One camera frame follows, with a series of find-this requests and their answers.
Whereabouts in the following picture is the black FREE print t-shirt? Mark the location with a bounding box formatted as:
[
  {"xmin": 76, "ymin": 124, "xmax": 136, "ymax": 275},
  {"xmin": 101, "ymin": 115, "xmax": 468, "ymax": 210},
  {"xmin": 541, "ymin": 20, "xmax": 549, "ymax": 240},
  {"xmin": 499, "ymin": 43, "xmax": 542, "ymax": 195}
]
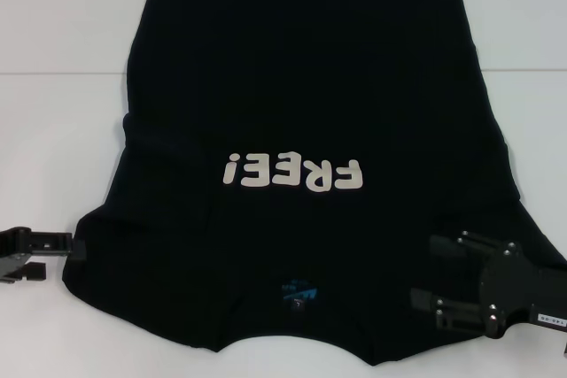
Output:
[{"xmin": 61, "ymin": 0, "xmax": 567, "ymax": 356}]

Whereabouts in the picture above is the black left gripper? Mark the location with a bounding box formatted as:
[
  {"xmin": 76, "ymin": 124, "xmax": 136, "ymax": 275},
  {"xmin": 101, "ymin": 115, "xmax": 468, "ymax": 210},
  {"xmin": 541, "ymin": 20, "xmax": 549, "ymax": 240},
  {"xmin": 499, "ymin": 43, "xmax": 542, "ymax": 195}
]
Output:
[{"xmin": 0, "ymin": 227, "xmax": 88, "ymax": 284}]

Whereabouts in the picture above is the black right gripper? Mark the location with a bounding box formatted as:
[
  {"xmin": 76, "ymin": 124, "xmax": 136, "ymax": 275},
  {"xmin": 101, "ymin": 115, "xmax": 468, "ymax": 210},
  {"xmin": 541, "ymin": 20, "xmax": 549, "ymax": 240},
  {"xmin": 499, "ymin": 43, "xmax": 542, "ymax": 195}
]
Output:
[{"xmin": 409, "ymin": 230, "xmax": 567, "ymax": 339}]

